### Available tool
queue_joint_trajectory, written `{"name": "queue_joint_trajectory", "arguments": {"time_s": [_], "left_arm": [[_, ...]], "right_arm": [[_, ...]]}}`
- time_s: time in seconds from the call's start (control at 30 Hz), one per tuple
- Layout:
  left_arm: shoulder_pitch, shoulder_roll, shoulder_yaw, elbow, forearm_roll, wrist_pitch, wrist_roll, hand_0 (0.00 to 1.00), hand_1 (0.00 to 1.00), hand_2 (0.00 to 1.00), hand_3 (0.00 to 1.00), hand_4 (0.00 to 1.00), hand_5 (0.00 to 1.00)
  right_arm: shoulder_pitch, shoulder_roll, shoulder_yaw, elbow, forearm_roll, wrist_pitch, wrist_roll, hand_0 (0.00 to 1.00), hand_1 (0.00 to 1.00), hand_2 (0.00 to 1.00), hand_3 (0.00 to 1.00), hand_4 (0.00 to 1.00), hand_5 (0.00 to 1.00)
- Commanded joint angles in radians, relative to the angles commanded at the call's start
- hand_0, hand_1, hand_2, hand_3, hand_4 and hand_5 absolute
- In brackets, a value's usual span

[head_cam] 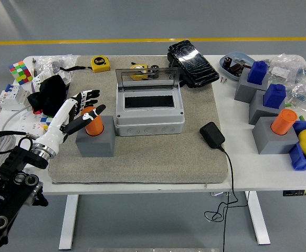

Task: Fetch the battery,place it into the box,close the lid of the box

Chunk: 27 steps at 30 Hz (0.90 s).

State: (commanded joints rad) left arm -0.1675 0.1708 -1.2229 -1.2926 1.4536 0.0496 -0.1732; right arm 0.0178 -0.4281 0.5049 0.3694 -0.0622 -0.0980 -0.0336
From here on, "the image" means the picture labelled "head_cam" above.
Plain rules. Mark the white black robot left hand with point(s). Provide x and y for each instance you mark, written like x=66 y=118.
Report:
x=53 y=128

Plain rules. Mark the orange cylinder battery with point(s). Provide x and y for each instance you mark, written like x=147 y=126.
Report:
x=95 y=127
x=284 y=123

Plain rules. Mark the clear hinged box lid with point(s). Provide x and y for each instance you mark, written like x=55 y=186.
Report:
x=147 y=82

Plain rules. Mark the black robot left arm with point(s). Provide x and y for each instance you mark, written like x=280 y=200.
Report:
x=11 y=162

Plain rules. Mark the grey plastic junction box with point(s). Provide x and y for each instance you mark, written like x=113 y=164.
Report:
x=150 y=122

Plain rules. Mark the blue square battery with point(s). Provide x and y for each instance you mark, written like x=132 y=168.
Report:
x=274 y=96
x=257 y=73

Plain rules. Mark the multicolour puzzle cube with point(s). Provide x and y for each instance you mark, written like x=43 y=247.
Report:
x=46 y=121
x=20 y=72

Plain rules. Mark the small red block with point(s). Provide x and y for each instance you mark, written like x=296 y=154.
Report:
x=37 y=111

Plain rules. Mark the white power strip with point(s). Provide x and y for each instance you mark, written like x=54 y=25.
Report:
x=26 y=126

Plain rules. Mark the black cloth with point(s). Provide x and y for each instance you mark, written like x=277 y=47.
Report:
x=49 y=94

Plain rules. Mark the grey cube holder round hole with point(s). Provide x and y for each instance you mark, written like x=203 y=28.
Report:
x=95 y=147
x=268 y=141

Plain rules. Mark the white circuit breaker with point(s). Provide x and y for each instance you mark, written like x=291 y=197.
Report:
x=12 y=98

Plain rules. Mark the silver pen tool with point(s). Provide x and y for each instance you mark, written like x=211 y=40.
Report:
x=33 y=67

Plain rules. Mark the clear crumpled plastic bag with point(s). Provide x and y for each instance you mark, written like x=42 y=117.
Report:
x=63 y=61

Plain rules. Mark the white table leg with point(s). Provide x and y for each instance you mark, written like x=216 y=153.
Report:
x=259 y=220
x=68 y=223

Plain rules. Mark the yellow tape measure chrome face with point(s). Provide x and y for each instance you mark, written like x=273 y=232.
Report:
x=137 y=76

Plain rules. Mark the grey-brown table mat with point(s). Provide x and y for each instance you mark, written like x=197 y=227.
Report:
x=155 y=162

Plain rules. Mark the black cylinder capacitor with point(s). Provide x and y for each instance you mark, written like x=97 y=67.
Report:
x=154 y=67

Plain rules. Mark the glossy black cracked case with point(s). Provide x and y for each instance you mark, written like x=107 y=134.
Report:
x=192 y=63

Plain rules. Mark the black power adapter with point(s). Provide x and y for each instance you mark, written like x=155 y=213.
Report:
x=212 y=135

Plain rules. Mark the black capacitor in dish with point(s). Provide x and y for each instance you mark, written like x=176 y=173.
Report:
x=227 y=62

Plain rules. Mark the brown component in dish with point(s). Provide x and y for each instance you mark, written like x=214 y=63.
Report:
x=235 y=69

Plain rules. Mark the grey cube holder square hole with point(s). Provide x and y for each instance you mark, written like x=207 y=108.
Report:
x=257 y=110
x=243 y=89

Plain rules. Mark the blue-grey oval dish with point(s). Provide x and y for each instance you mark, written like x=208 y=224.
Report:
x=237 y=55

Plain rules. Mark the small green part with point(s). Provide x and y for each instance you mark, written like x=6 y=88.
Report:
x=302 y=118
x=288 y=104

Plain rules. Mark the clear bag of small parts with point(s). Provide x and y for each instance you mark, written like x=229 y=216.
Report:
x=305 y=94
x=286 y=67

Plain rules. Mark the blue plastic bin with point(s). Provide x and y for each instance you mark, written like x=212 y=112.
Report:
x=298 y=157

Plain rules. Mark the black table control panel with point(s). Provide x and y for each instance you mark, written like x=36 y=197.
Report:
x=299 y=193

